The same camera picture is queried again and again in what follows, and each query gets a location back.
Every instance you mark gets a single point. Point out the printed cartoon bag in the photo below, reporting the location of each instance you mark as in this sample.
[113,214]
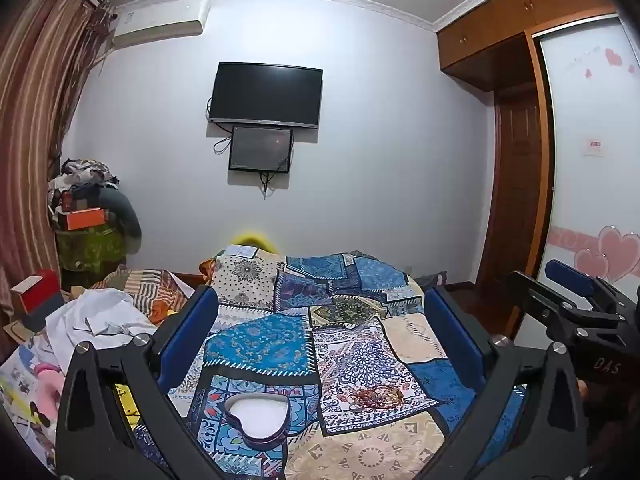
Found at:
[17,390]

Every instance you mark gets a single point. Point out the blue patchwork blanket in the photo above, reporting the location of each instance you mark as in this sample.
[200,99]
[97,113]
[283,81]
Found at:
[345,320]

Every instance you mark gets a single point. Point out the white air conditioner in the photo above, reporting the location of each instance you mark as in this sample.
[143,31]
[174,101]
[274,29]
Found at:
[160,22]

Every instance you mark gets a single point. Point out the yellow round object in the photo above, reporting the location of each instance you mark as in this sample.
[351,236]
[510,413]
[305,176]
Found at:
[255,240]

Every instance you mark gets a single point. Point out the striped brown curtain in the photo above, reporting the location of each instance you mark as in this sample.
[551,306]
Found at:
[30,135]

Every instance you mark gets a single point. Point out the striped orange pillow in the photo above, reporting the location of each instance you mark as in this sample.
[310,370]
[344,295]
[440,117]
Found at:
[150,290]

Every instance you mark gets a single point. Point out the white sliding door with hearts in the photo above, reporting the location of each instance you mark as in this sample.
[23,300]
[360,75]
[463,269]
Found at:
[595,160]

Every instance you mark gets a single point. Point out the dark green jacket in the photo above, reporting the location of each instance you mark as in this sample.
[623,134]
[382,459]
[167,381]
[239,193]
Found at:
[125,220]

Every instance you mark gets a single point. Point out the pile of clothes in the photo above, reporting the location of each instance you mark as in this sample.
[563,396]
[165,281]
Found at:
[85,175]

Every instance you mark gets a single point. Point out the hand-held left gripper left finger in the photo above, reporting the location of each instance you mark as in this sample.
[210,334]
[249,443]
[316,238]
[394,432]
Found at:
[192,332]

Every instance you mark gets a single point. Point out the black wall television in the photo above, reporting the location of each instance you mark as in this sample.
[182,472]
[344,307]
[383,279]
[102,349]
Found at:
[265,94]

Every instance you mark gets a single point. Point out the orange box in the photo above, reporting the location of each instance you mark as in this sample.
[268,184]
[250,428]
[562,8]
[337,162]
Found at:
[86,219]

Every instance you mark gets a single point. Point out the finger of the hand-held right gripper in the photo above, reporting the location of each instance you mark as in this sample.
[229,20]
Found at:
[570,279]
[530,295]

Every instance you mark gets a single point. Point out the red box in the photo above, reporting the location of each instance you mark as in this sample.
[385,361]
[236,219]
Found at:
[40,297]

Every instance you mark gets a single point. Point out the small black wall monitor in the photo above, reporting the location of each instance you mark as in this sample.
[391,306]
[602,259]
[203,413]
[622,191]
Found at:
[261,149]

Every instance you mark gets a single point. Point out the wooden wardrobe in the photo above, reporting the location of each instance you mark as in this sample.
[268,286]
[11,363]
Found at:
[495,15]

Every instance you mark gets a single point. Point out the yellow cloth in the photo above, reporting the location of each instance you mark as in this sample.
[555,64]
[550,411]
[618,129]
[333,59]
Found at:
[127,407]

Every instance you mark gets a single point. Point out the white cloth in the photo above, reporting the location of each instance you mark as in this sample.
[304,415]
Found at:
[100,320]

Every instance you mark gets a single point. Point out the brown wooden door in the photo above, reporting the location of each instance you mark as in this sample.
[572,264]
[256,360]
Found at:
[515,185]

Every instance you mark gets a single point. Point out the purple heart-shaped tin box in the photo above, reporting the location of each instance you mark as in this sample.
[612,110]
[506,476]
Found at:
[257,420]

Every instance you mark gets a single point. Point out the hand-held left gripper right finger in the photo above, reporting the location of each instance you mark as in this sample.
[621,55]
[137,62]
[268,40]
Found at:
[450,337]

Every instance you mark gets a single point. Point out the dark cloth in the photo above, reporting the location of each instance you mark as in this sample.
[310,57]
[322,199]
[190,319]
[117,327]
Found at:
[431,281]

